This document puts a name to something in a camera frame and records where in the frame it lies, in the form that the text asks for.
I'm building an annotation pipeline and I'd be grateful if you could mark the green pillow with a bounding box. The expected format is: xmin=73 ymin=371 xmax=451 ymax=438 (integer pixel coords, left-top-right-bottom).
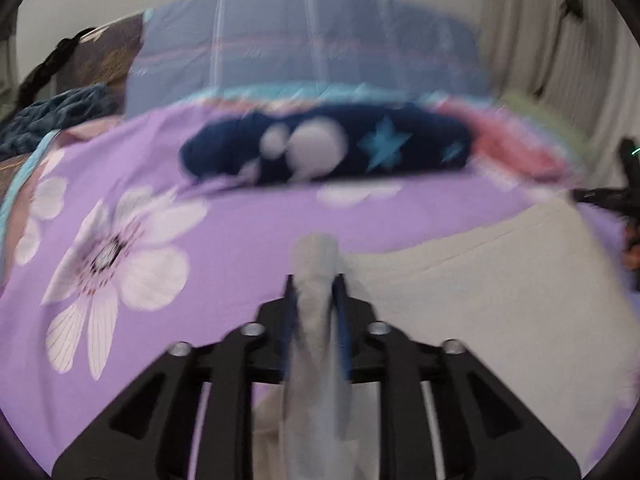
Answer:
xmin=495 ymin=89 xmax=602 ymax=162

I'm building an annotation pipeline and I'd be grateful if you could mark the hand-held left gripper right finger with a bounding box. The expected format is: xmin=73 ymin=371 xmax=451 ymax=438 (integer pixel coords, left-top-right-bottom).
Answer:
xmin=330 ymin=274 xmax=584 ymax=480

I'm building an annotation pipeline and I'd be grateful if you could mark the beige pleated curtain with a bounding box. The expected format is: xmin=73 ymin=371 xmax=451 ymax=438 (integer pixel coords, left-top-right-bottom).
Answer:
xmin=479 ymin=0 xmax=640 ymax=196

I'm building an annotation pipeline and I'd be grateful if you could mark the beige t-shirt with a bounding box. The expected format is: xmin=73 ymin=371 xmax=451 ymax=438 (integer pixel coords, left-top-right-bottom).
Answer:
xmin=254 ymin=199 xmax=632 ymax=480

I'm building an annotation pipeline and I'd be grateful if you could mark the navy star print blanket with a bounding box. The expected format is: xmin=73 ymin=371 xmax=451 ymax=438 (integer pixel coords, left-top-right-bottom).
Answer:
xmin=178 ymin=101 xmax=474 ymax=184

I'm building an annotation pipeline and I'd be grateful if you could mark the black garment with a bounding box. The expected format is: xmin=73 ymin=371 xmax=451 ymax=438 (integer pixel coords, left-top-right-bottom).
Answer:
xmin=17 ymin=26 xmax=97 ymax=107

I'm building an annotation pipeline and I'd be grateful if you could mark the purple floral bed sheet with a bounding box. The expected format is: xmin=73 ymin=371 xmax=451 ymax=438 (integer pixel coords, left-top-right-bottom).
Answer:
xmin=0 ymin=84 xmax=640 ymax=476

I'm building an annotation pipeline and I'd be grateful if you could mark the pink folded cloth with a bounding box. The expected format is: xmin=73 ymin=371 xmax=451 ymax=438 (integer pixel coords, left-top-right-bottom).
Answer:
xmin=434 ymin=99 xmax=573 ymax=183

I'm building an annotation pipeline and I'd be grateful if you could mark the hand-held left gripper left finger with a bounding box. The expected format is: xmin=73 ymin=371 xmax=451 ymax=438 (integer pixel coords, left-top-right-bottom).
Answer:
xmin=52 ymin=274 xmax=301 ymax=480

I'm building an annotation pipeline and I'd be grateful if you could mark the brown branch print pillow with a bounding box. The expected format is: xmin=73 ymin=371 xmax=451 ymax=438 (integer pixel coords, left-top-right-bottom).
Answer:
xmin=50 ymin=11 xmax=147 ymax=111

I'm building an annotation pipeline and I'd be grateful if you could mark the dark teal fleece blanket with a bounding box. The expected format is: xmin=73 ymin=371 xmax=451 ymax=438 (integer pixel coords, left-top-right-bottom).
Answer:
xmin=0 ymin=83 xmax=124 ymax=157

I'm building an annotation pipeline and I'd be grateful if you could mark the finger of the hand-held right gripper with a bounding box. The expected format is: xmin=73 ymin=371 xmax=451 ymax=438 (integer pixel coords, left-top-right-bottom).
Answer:
xmin=570 ymin=186 xmax=632 ymax=208

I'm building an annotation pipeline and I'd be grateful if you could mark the blue plaid pillow cover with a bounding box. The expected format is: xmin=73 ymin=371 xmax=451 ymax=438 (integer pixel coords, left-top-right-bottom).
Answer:
xmin=124 ymin=0 xmax=495 ymax=117

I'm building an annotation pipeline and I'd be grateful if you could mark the dark deer print quilt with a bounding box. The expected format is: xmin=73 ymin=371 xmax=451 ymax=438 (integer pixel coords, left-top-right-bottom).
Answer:
xmin=0 ymin=152 xmax=35 ymax=202

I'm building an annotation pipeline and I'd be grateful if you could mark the black floor lamp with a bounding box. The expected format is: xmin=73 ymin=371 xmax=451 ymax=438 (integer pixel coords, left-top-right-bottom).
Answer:
xmin=534 ymin=0 xmax=587 ymax=100

